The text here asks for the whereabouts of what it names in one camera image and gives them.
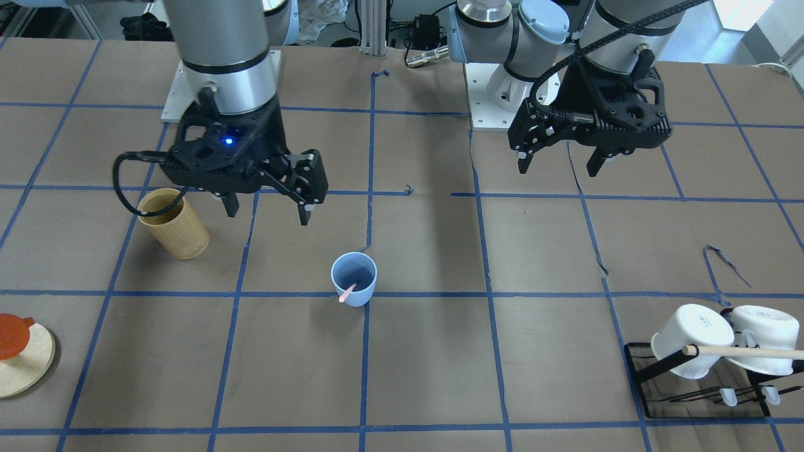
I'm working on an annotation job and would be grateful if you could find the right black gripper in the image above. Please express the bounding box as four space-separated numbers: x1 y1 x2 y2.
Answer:
159 88 329 226

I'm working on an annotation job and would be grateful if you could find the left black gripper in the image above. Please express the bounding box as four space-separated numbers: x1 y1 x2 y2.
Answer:
508 55 673 178

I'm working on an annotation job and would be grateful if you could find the blue plastic cup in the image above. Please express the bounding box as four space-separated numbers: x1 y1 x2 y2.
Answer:
330 252 378 307

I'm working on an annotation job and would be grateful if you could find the pink chopstick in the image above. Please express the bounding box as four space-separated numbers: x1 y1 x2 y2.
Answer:
339 283 357 303

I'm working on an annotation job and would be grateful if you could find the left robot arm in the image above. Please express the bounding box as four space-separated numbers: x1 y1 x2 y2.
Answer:
447 1 698 177

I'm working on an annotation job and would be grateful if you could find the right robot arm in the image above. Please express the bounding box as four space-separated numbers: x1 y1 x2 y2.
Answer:
159 1 329 226

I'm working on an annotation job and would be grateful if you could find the bamboo cylinder holder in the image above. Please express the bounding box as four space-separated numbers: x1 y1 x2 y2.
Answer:
138 188 210 260

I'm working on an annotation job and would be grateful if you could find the white mug inner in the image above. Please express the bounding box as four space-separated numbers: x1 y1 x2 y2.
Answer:
651 304 735 360

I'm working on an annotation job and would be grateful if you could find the white mug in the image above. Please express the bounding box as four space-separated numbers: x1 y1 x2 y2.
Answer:
727 305 800 377
651 304 735 360

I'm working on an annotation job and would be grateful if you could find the white mug outer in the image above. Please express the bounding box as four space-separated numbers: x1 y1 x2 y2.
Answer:
727 305 800 377

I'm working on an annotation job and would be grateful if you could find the orange red object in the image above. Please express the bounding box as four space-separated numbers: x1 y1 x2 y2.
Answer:
1 313 35 361

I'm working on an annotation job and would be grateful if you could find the wooden round stand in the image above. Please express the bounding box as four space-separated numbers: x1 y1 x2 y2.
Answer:
1 323 57 399

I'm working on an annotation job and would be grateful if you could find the aluminium frame post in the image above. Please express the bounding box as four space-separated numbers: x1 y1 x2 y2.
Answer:
355 1 389 59

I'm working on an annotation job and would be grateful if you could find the black wire mug rack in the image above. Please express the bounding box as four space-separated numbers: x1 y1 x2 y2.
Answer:
623 342 802 421

